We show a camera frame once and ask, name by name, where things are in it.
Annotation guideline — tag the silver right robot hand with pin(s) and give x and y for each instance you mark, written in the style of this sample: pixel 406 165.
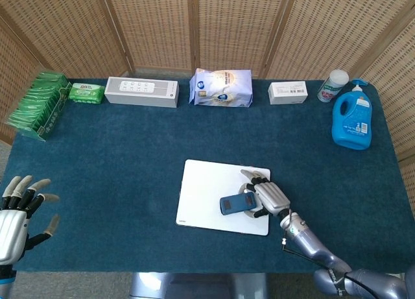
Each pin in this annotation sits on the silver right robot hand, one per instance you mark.
pixel 272 196

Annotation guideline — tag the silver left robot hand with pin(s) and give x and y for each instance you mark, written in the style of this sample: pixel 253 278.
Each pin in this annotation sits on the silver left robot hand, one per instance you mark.
pixel 11 234

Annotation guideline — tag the blue board eraser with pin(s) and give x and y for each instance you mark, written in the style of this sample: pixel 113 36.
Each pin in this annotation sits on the blue board eraser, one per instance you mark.
pixel 238 204

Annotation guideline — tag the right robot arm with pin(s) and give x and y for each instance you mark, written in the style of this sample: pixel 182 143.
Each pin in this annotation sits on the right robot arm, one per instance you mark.
pixel 311 244

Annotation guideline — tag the white drawing board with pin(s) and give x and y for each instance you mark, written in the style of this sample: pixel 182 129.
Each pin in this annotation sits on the white drawing board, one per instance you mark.
pixel 204 192

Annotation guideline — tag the small white cardboard box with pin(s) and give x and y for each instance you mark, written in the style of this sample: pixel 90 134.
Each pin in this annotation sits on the small white cardboard box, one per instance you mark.
pixel 288 93

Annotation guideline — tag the blue detergent pump bottle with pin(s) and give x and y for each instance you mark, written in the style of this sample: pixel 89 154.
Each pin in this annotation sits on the blue detergent pump bottle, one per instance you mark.
pixel 351 120

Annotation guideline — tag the grey robot torso base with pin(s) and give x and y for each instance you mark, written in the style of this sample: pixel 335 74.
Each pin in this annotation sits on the grey robot torso base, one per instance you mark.
pixel 194 286

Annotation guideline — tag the blue white tissue pack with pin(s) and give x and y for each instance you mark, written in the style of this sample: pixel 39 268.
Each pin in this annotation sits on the blue white tissue pack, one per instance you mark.
pixel 220 88

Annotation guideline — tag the blue carpet table mat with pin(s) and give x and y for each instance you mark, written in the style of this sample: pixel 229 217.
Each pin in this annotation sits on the blue carpet table mat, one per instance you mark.
pixel 113 169

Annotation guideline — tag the wet wipes canister white lid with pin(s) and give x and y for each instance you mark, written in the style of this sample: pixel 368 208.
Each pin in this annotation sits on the wet wipes canister white lid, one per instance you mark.
pixel 330 88

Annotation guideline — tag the green tea packet display box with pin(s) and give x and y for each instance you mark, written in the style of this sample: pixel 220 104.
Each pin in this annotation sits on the green tea packet display box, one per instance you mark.
pixel 35 107

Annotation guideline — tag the green wipes pack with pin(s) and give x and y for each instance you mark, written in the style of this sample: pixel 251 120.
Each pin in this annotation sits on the green wipes pack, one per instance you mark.
pixel 86 93

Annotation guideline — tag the long white power strip box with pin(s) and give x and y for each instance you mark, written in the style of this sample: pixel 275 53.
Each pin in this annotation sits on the long white power strip box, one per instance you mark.
pixel 141 93

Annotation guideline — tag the woven bamboo folding screen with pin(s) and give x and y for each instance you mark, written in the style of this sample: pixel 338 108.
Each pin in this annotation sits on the woven bamboo folding screen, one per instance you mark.
pixel 155 26

